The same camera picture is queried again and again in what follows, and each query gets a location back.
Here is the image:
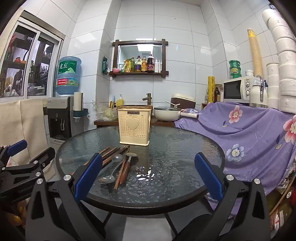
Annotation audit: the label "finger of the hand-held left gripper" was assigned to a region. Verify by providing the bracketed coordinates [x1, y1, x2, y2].
[0, 140, 28, 168]
[0, 148, 56, 179]

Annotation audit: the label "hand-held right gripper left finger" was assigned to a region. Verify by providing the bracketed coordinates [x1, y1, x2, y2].
[25, 153, 109, 241]

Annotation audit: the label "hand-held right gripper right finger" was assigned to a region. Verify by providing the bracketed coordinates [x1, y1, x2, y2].
[178, 152, 271, 241]

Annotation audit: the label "brown wooden chopstick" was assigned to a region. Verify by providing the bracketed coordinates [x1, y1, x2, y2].
[83, 146, 111, 165]
[114, 159, 127, 190]
[71, 147, 118, 175]
[102, 146, 127, 164]

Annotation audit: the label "black chopstick gold band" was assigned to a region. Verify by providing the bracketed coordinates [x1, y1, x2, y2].
[102, 147, 122, 161]
[102, 148, 130, 167]

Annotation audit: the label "clear plastic spoon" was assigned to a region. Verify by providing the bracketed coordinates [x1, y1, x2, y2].
[99, 153, 123, 178]

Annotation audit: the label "cream plastic utensil holder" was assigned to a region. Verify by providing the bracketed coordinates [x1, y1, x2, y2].
[117, 108, 152, 146]

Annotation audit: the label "beige cloth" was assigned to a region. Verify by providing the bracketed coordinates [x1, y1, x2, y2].
[0, 98, 50, 167]

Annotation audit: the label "grey water dispenser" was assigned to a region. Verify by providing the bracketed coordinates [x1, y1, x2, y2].
[46, 96, 73, 144]

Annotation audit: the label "round glass table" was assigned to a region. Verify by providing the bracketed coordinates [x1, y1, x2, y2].
[55, 126, 226, 241]

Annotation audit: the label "purple floral cloth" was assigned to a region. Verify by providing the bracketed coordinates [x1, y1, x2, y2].
[174, 101, 296, 219]

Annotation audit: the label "wooden counter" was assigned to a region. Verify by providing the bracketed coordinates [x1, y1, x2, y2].
[94, 119, 176, 128]

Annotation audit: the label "teal paper cup dispenser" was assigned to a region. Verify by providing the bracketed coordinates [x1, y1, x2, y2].
[73, 92, 89, 122]

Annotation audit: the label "clear plastic bag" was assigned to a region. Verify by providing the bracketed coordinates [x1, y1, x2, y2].
[95, 104, 119, 121]

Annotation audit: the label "cream pan with glass lid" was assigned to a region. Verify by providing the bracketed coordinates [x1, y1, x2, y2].
[154, 106, 199, 122]

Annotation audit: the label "round wooden rim basket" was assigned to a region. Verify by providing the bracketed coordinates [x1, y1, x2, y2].
[268, 182, 293, 217]

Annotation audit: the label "brown and white rice cooker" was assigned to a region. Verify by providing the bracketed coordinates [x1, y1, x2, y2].
[171, 93, 196, 110]

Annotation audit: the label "blue water jug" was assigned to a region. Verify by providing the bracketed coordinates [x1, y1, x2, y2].
[55, 56, 82, 97]

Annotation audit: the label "wicker pattern sink basin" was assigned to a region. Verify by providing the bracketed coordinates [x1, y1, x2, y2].
[117, 105, 154, 112]

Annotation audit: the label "yellow wrap roll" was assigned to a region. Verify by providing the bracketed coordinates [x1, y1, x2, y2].
[208, 76, 216, 104]

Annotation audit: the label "sliding window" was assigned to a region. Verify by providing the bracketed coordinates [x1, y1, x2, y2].
[0, 14, 63, 100]

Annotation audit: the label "white microwave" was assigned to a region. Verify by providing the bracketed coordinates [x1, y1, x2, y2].
[223, 76, 262, 104]

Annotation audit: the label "white thermos jug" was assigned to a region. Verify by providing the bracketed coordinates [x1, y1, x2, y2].
[250, 77, 269, 108]

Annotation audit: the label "stacked green noodle cups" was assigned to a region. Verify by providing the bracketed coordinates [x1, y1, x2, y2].
[229, 60, 241, 80]

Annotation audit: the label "yellow green seasoning packets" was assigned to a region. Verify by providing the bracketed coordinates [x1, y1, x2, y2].
[120, 59, 131, 73]

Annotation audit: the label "dark soy sauce bottle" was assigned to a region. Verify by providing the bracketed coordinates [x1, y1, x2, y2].
[147, 54, 155, 73]

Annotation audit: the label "stack of yellow paper cups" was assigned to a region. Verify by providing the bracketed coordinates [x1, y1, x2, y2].
[247, 28, 264, 77]

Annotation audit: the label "wooden framed mirror shelf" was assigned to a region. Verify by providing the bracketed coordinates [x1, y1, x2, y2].
[109, 39, 169, 78]

